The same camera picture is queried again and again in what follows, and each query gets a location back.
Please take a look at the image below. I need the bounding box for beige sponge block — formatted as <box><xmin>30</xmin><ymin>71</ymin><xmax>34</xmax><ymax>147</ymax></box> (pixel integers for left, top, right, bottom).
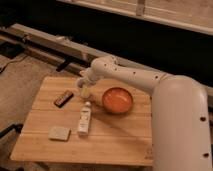
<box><xmin>48</xmin><ymin>126</ymin><xmax>70</xmax><ymax>141</ymax></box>

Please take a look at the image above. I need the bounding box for dark red chocolate bar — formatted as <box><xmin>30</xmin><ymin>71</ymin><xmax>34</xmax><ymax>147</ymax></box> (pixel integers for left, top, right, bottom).
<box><xmin>54</xmin><ymin>90</ymin><xmax>73</xmax><ymax>108</ymax></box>

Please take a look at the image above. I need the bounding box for orange ceramic bowl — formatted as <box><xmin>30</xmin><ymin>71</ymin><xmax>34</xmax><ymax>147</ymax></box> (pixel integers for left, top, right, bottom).
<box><xmin>102</xmin><ymin>87</ymin><xmax>133</xmax><ymax>114</ymax></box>

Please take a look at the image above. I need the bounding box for wooden folding table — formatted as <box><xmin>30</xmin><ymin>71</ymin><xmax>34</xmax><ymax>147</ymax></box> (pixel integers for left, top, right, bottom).
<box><xmin>11</xmin><ymin>77</ymin><xmax>153</xmax><ymax>166</ymax></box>

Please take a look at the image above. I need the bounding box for black table leg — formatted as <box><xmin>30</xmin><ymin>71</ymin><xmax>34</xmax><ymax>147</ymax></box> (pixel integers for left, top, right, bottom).
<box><xmin>0</xmin><ymin>124</ymin><xmax>23</xmax><ymax>138</ymax></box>

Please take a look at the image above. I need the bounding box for translucent plastic cup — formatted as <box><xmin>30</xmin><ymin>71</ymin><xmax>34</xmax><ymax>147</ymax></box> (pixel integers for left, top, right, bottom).
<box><xmin>80</xmin><ymin>85</ymin><xmax>92</xmax><ymax>99</ymax></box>

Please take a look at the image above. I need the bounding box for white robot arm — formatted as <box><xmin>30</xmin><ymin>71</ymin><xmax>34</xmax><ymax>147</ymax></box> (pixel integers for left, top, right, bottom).
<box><xmin>77</xmin><ymin>56</ymin><xmax>213</xmax><ymax>171</ymax></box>

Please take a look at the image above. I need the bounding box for white plastic bottle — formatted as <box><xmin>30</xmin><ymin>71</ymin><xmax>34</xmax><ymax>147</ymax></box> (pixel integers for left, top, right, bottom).
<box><xmin>77</xmin><ymin>101</ymin><xmax>91</xmax><ymax>135</ymax></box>

